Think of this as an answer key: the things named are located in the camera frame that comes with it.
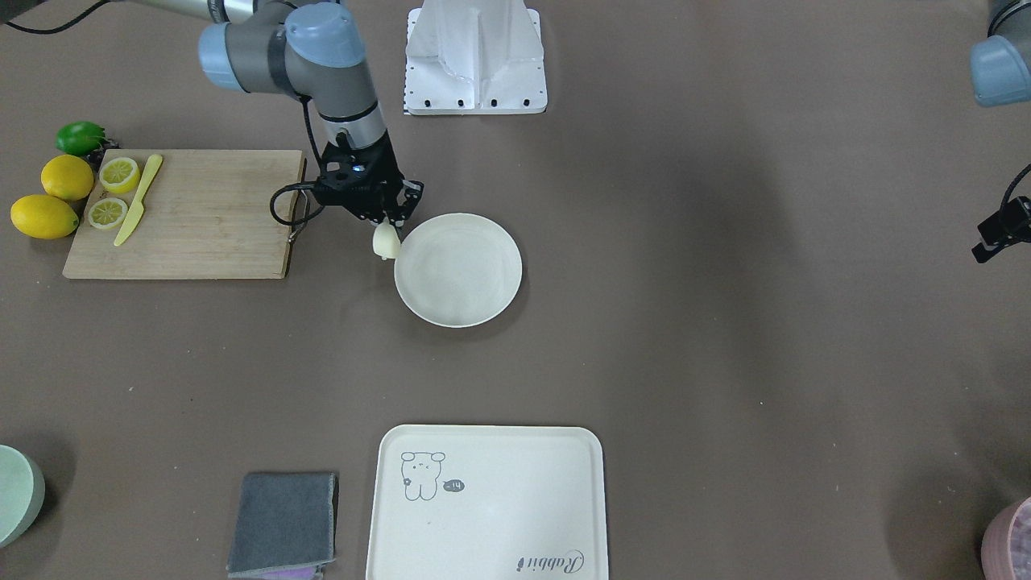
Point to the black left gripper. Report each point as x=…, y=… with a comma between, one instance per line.
x=993, y=239

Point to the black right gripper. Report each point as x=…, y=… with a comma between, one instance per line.
x=387, y=164

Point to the white steamed bun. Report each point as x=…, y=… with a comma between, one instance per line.
x=386, y=242

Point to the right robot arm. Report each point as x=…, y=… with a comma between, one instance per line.
x=311, y=51

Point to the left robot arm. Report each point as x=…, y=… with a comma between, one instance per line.
x=1000, y=74

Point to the cream rabbit tray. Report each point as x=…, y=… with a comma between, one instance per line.
x=489, y=502

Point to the pale green round plate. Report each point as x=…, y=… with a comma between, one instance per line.
x=458, y=270

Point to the bamboo cutting board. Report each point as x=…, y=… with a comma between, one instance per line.
x=206, y=217

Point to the yellow plastic knife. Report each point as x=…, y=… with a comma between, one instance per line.
x=137, y=208

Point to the lemon half upper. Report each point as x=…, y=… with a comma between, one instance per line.
x=120, y=175

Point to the lemon half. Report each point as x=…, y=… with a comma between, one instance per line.
x=120, y=175
x=107, y=213

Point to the pink bowl of ice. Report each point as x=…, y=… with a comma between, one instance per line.
x=1005, y=550

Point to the lemon half lower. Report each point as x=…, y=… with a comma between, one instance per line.
x=107, y=213

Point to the green lime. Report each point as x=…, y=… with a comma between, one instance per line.
x=80, y=138

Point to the grey folded cloth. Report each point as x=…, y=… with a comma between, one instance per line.
x=285, y=526

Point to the yellow lemon near board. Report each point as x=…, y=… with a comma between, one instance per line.
x=67, y=177

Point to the yellow lemon outer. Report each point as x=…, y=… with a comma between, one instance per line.
x=44, y=217

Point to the mint green bowl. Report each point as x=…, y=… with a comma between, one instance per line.
x=22, y=493

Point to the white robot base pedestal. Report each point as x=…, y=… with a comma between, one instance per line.
x=474, y=58

